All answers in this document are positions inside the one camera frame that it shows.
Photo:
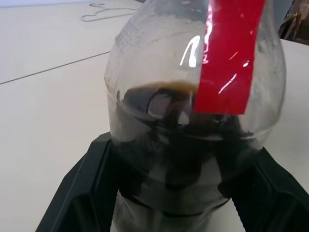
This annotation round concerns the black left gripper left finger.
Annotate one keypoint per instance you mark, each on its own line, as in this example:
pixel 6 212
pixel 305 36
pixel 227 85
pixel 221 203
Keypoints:
pixel 79 193

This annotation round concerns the clear bottle with red label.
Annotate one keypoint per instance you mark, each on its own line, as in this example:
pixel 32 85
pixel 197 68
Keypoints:
pixel 169 60

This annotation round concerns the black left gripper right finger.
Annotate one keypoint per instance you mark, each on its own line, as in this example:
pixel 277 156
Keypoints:
pixel 270 200

